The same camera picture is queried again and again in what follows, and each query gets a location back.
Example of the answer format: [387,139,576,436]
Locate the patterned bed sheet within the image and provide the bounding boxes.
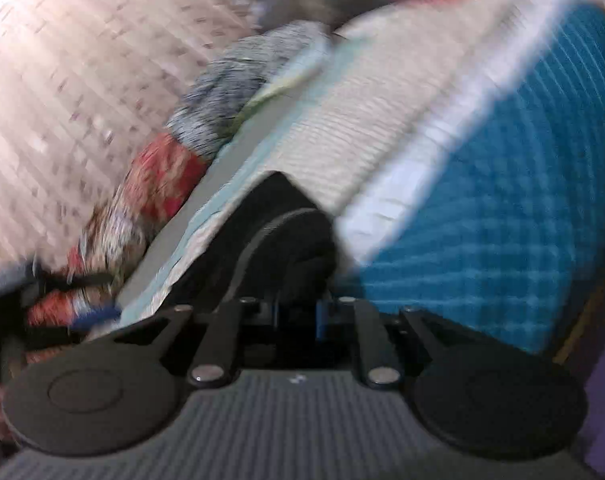
[120,0,605,353]

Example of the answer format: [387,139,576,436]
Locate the red floral patchwork quilt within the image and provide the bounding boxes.
[27,21,331,328]

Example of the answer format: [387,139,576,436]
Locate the black pants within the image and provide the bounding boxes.
[164,171,337,311]

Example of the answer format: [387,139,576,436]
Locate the beige leaf print curtain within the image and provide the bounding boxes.
[0,0,250,264]

